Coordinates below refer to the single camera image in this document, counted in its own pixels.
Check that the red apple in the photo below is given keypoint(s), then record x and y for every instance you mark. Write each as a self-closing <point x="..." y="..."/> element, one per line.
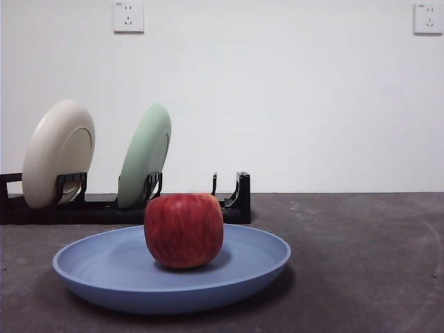
<point x="184" y="232"/>

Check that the white wall socket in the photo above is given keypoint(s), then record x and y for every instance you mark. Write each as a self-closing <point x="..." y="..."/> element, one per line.
<point x="429" y="19"/>
<point x="128" y="17"/>

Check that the blue round plate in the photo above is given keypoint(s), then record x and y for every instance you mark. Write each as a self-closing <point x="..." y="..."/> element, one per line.
<point x="104" y="277"/>

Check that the cream round plate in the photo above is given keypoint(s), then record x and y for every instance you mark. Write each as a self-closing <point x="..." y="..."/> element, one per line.
<point x="52" y="149"/>

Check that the black plate rack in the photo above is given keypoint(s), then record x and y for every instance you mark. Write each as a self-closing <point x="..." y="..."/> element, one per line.
<point x="69" y="215"/>

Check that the green round plate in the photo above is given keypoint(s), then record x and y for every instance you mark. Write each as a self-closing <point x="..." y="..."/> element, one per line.
<point x="145" y="149"/>

